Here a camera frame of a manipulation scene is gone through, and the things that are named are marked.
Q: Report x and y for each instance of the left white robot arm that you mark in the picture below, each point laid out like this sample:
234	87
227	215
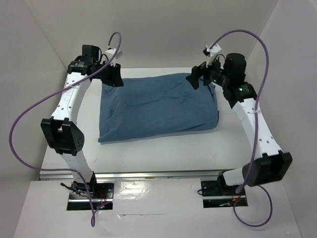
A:
61	131

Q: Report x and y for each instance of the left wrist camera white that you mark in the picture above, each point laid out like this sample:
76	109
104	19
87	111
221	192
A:
112	55

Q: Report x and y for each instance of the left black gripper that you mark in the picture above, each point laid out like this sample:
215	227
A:
115	79

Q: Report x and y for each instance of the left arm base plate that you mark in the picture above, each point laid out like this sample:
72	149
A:
102	192

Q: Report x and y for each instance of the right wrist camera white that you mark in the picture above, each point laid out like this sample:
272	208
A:
213	50

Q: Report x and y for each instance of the aluminium rail front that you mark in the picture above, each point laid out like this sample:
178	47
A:
209	174

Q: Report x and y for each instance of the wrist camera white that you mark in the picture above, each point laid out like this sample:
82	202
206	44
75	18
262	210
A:
112	55
213	50

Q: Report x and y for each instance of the blue pillowcase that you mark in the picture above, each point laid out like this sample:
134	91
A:
155	106

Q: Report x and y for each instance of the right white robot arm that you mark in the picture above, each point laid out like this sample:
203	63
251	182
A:
268	162

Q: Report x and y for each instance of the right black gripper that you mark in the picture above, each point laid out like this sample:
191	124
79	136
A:
196	72

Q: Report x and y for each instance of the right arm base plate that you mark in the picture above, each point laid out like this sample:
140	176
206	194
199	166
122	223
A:
210	188

